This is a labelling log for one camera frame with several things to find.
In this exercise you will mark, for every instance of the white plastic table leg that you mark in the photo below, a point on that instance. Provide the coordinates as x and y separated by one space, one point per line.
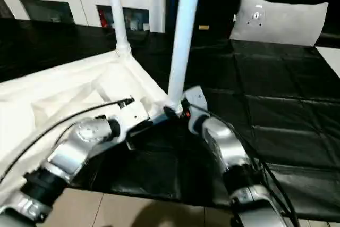
119 11
183 35

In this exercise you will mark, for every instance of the white plastic table top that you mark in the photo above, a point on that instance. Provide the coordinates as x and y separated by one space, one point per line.
53 99

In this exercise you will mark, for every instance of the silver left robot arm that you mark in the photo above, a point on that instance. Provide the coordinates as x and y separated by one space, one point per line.
69 158

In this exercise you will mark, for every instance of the black work mat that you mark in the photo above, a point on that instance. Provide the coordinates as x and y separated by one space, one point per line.
276 110

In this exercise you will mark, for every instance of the grey white pillow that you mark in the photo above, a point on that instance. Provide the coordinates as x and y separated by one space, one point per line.
279 19

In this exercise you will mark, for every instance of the white board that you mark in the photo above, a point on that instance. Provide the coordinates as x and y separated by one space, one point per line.
332 59

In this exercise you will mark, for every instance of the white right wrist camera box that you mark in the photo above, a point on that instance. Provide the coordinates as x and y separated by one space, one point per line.
194 102

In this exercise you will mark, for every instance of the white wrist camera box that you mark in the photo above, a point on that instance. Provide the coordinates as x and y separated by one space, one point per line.
194 102
127 115

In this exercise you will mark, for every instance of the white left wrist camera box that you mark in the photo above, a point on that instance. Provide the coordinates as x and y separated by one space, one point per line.
127 115

